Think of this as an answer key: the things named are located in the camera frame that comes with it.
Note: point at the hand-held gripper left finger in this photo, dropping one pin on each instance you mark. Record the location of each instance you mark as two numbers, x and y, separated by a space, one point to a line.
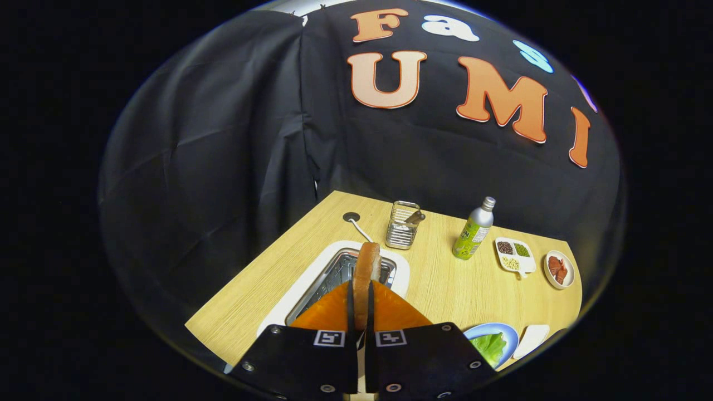
351 312

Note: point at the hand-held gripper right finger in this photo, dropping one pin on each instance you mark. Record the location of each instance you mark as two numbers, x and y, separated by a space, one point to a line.
370 314

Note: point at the toasted bread slice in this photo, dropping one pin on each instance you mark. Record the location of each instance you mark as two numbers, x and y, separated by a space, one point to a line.
366 278

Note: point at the green lettuce leaf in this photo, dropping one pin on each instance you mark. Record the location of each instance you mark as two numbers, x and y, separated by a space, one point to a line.
490 348

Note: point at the white toaster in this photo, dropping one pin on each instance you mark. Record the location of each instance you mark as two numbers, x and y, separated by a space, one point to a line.
402 275

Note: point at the silver bottle with green label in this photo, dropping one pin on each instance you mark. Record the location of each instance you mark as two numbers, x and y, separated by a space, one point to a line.
472 234

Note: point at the blue plate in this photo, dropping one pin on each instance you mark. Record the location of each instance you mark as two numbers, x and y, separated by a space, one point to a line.
509 334

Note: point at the pile of yellow soybeans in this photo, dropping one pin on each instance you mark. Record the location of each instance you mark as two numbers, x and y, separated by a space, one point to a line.
511 263

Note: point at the pile of dark red beans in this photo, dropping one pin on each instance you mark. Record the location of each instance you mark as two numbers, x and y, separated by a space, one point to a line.
505 247

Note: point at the white square plate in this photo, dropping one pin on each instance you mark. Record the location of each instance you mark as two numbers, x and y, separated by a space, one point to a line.
532 340

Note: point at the white divided dish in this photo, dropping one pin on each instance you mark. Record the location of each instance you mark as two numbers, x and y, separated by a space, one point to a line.
526 264

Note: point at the pile of green beans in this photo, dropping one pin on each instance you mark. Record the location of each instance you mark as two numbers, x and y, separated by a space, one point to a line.
522 250

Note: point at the brown meat piece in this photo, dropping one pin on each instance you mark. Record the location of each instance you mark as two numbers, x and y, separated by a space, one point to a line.
554 264
561 275

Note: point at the white round plate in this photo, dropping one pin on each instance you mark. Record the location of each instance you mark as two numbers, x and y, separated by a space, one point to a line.
569 266

